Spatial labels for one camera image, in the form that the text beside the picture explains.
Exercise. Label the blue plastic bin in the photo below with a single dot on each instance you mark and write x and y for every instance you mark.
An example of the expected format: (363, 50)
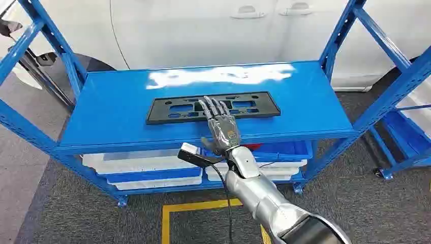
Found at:
(155, 175)
(286, 150)

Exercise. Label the white car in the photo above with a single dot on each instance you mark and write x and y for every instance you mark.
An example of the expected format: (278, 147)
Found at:
(188, 30)

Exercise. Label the blue metal shelf rack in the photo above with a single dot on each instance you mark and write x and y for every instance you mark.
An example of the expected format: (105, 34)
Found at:
(409, 134)
(114, 111)

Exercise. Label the red item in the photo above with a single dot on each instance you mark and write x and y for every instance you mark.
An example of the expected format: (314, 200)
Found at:
(253, 147)

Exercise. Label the black plastic plate bracket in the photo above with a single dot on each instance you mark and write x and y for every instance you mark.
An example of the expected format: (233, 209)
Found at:
(256, 104)

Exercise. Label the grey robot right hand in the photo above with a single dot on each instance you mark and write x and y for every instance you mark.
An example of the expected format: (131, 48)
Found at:
(223, 129)

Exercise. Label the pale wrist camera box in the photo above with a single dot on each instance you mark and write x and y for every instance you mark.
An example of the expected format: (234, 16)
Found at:
(192, 154)

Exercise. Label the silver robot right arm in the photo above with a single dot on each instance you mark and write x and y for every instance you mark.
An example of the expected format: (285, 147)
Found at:
(266, 198)

